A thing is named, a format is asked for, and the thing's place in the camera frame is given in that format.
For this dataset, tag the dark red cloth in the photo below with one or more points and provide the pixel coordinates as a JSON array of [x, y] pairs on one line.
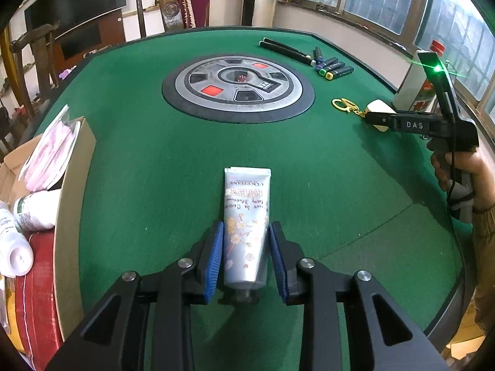
[[195, 4]]

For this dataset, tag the person's right forearm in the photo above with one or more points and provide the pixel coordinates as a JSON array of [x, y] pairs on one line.
[[485, 247]]

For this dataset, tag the plain white bottle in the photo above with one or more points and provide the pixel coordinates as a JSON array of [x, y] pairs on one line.
[[15, 251]]

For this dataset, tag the gold keyring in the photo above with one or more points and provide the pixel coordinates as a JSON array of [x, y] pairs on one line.
[[350, 107]]

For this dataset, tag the person's right hand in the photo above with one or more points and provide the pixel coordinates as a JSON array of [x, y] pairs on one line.
[[483, 177]]

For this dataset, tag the white bottle red label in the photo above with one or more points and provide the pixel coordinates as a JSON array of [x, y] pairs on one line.
[[412, 85]]

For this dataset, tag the white bottle green label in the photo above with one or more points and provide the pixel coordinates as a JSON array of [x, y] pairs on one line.
[[38, 208]]

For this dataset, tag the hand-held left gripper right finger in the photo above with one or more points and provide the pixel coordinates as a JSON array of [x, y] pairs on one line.
[[279, 262]]

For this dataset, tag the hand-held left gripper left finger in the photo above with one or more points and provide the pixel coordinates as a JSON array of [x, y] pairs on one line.
[[214, 262]]

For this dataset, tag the round grey table control panel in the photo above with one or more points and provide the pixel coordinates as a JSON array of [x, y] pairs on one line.
[[193, 85]]

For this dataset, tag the red packet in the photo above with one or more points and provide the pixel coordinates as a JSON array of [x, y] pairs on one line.
[[38, 297]]

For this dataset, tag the pink packet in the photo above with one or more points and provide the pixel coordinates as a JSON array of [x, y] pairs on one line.
[[50, 150]]

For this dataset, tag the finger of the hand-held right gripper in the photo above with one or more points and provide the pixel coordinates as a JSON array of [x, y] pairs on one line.
[[381, 119]]

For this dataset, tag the black television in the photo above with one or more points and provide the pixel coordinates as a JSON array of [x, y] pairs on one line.
[[77, 4]]

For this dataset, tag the floral hand cream tube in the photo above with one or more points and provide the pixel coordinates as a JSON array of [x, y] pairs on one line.
[[245, 220]]

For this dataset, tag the cardboard box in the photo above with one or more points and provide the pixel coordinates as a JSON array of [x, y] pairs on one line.
[[73, 201]]

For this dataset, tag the wooden chair with cloth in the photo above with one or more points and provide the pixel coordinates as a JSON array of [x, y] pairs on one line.
[[170, 11]]

